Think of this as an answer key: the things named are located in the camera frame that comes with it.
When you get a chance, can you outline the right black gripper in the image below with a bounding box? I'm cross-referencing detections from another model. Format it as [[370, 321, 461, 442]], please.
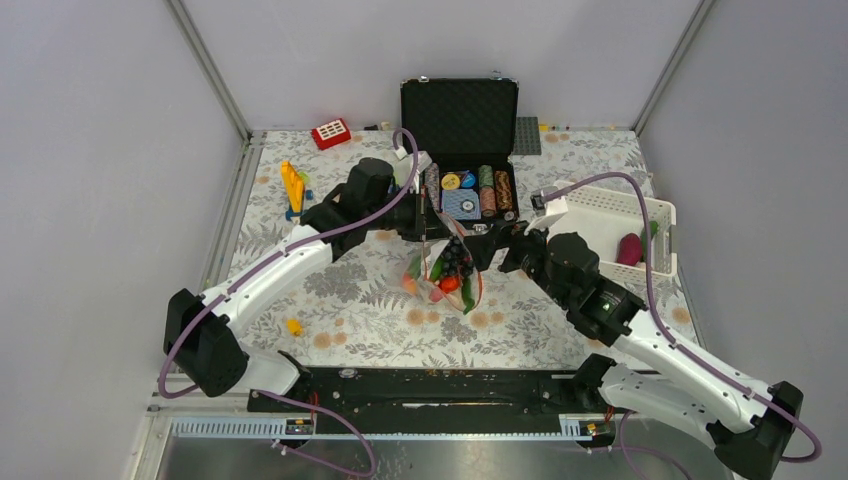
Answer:
[[462, 213, 572, 307]]

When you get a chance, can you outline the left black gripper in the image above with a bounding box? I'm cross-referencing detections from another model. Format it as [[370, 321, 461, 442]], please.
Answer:
[[365, 185, 453, 243]]

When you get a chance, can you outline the green chili pepper toy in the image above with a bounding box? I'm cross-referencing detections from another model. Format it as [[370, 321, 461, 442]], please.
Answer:
[[461, 277, 476, 315]]

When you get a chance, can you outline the orange peach toy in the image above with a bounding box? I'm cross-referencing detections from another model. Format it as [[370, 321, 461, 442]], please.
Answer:
[[401, 274, 421, 296]]

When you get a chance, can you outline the black grape bunch toy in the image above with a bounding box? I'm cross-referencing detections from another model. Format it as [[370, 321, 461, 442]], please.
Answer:
[[439, 237, 474, 278]]

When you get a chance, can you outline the clear zip top bag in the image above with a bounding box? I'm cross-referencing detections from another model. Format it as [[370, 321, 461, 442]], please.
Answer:
[[400, 213, 484, 315]]

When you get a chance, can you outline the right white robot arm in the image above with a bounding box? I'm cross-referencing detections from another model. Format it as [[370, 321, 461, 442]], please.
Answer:
[[465, 223, 803, 479]]

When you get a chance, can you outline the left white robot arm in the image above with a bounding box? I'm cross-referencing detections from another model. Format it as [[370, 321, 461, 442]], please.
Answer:
[[158, 156, 431, 411]]

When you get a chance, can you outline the red white toy block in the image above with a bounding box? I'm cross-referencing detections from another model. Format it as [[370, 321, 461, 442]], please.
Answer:
[[311, 118, 352, 151]]

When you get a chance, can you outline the white plastic basket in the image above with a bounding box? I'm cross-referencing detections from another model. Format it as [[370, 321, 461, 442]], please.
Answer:
[[527, 186, 678, 286]]

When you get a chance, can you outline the purple sweet potato toy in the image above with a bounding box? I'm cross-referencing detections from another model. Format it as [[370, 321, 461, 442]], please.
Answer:
[[616, 233, 643, 266]]

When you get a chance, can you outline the yellow toy block cart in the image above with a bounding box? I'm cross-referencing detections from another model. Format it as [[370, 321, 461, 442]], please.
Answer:
[[280, 161, 313, 222]]

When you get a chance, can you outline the green cucumber toy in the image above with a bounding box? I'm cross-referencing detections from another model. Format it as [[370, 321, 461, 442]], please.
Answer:
[[640, 220, 659, 255]]

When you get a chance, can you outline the black poker chip case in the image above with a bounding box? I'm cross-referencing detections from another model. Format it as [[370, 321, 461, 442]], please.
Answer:
[[400, 77, 520, 228]]

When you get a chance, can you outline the grey lego baseplate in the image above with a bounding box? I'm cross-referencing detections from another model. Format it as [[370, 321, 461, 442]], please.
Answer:
[[512, 117, 542, 156]]

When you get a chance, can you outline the small yellow toy piece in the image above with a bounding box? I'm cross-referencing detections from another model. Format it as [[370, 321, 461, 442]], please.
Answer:
[[286, 318, 304, 337]]

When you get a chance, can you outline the black mounting base plate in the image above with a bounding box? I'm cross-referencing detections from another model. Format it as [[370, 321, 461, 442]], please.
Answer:
[[247, 367, 619, 436]]

